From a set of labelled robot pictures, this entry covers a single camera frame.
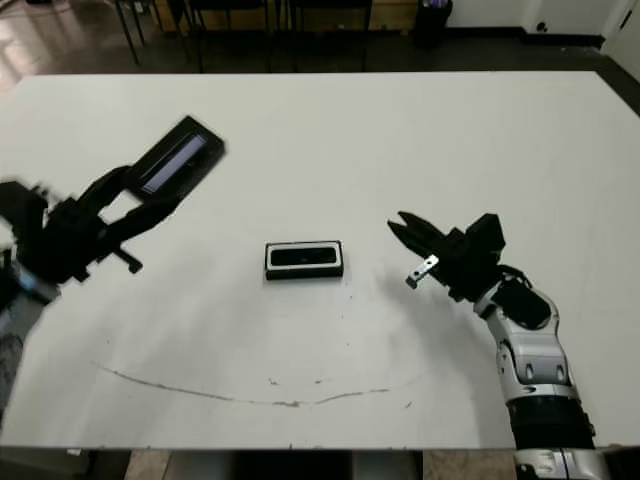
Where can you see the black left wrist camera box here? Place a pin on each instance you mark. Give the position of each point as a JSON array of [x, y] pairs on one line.
[[20, 205]]

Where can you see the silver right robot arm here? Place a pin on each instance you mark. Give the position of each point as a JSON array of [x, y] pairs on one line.
[[535, 350]]

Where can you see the black metal chair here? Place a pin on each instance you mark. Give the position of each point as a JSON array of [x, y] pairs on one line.
[[230, 4], [330, 4]]

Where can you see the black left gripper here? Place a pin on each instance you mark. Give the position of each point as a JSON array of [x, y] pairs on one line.
[[60, 245]]

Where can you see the black camera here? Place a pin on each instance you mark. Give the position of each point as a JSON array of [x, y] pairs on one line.
[[300, 256]]

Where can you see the white door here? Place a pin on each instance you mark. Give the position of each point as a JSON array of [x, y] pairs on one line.
[[622, 22]]

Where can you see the small round black wall fitting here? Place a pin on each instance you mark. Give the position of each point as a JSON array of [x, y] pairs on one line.
[[542, 26]]

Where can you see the black box with white insert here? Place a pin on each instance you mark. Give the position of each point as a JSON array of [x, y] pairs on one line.
[[300, 275]]

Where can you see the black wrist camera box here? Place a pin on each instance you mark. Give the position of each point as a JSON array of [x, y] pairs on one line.
[[20, 205], [487, 235]]

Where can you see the light wooden cabinet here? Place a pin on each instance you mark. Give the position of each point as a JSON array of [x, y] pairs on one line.
[[390, 12]]

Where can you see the dark robot torso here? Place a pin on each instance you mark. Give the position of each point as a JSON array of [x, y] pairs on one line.
[[292, 467]]

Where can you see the black trash bin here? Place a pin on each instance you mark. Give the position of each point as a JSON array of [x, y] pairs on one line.
[[432, 25]]

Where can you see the black metal table leg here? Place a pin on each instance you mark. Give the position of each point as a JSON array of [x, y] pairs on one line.
[[131, 45]]

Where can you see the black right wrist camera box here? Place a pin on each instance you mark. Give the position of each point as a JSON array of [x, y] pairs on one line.
[[487, 235]]

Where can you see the black box lid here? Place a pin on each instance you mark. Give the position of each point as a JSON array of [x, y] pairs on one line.
[[200, 150]]

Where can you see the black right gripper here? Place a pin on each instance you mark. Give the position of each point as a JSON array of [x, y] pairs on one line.
[[465, 275]]

